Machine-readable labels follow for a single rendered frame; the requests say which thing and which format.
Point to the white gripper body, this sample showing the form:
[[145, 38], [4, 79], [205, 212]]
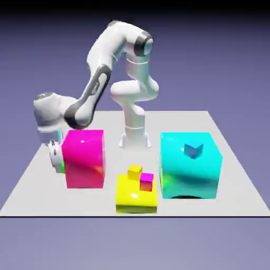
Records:
[[56, 163]]

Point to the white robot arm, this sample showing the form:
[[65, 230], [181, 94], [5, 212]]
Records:
[[99, 63]]

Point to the small green cube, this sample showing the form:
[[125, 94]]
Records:
[[62, 167]]

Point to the small yellow cube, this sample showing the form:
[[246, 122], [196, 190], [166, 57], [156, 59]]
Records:
[[134, 171]]

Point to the small pink cube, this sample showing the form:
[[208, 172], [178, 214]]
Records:
[[146, 181]]

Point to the small blue cube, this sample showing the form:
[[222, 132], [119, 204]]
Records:
[[192, 150]]

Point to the large pink box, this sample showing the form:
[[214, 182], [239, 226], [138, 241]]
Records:
[[84, 158]]

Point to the large yellow box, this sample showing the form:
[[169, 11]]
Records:
[[135, 198]]

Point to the large cyan box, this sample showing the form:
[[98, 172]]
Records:
[[189, 177]]

